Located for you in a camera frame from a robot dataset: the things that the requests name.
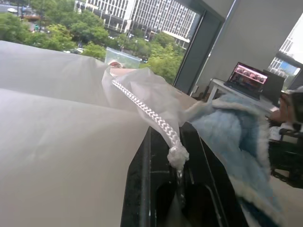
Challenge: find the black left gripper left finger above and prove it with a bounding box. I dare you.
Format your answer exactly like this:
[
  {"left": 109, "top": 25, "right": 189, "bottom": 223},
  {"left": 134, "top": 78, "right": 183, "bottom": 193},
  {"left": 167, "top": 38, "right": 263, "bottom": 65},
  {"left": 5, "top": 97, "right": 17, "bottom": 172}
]
[{"left": 120, "top": 125, "right": 182, "bottom": 227}]

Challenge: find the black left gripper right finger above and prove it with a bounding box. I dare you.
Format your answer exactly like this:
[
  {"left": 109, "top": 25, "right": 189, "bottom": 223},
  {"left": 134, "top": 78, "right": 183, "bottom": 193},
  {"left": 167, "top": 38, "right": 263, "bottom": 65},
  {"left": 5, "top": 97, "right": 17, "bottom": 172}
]
[{"left": 178, "top": 122, "right": 250, "bottom": 227}]

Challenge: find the light blue fluffy towel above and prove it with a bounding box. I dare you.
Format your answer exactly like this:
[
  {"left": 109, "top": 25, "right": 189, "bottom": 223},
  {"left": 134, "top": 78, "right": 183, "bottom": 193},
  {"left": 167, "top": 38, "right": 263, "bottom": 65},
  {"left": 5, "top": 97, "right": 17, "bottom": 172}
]
[{"left": 188, "top": 93, "right": 287, "bottom": 227}]

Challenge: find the white braided drawstring cord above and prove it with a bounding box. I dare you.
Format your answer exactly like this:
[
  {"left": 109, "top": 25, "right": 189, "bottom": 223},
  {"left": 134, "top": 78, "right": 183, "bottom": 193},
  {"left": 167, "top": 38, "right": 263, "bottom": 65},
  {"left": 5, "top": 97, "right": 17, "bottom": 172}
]
[{"left": 110, "top": 79, "right": 190, "bottom": 201}]

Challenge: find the translucent white drawstring bag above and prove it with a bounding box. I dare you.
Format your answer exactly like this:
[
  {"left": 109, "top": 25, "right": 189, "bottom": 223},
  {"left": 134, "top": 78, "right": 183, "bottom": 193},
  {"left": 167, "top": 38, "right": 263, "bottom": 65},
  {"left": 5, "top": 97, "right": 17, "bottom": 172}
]
[{"left": 0, "top": 40, "right": 200, "bottom": 227}]

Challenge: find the clear plastic zip bag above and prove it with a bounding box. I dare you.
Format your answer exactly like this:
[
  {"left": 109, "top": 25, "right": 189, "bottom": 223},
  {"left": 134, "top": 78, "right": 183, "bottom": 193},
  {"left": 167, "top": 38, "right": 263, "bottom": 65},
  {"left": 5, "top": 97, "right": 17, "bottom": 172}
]
[{"left": 105, "top": 46, "right": 141, "bottom": 70}]

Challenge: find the white side table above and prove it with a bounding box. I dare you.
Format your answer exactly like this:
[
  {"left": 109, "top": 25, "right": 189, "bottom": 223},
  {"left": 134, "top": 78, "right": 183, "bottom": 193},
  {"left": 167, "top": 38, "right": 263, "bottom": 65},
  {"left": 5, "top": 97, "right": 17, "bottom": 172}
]
[{"left": 209, "top": 78, "right": 280, "bottom": 114}]

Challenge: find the open laptop with pink screen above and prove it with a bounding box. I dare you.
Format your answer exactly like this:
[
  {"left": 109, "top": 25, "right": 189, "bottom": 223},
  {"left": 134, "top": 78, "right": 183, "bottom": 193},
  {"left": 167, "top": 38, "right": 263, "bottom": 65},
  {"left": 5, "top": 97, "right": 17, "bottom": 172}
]
[{"left": 223, "top": 61, "right": 269, "bottom": 100}]

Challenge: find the black monitor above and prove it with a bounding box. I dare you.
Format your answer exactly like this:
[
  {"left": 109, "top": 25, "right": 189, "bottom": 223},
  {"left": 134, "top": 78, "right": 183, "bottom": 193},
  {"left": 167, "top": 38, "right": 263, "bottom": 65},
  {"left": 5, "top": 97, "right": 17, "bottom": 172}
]
[{"left": 259, "top": 69, "right": 286, "bottom": 106}]

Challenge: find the black metal frame stand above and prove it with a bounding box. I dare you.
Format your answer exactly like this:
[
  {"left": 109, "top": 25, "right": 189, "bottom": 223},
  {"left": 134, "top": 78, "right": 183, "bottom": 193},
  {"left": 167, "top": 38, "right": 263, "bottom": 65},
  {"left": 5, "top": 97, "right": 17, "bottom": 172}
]
[{"left": 269, "top": 127, "right": 303, "bottom": 189}]

